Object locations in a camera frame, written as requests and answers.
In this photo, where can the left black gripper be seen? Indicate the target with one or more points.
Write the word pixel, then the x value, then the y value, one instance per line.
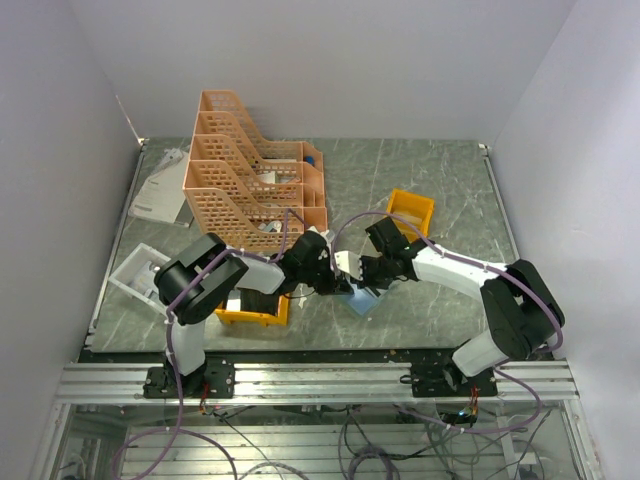
pixel 334 283

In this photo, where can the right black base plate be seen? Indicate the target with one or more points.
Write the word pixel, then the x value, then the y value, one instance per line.
pixel 431 381

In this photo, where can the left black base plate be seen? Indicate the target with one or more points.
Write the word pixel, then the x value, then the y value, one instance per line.
pixel 215 381

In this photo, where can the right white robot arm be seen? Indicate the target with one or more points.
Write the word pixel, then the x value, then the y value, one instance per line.
pixel 522 316

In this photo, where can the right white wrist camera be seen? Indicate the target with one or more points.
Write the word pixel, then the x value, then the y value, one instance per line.
pixel 349 263

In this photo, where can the aluminium rail frame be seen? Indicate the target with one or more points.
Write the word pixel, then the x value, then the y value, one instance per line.
pixel 122 384

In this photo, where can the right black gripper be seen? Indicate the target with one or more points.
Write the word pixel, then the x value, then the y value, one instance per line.
pixel 366 281

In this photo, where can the white bin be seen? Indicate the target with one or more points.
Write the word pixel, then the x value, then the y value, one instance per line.
pixel 135 275

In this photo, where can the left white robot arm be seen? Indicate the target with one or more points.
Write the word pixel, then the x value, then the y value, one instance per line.
pixel 194 283

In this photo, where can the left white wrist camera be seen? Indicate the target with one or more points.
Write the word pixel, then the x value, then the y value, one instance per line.
pixel 328 235

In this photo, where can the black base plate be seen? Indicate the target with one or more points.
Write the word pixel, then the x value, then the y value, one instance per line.
pixel 215 381
pixel 431 381

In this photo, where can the pink file organizer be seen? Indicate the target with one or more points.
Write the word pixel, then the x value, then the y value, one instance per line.
pixel 252 192

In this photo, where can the white paper sheet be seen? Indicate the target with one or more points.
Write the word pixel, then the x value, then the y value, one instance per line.
pixel 161 198

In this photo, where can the yellow bin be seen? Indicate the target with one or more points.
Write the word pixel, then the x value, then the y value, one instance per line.
pixel 231 311
pixel 416 209

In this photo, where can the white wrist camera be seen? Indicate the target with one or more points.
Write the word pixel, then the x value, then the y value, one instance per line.
pixel 349 263
pixel 328 235

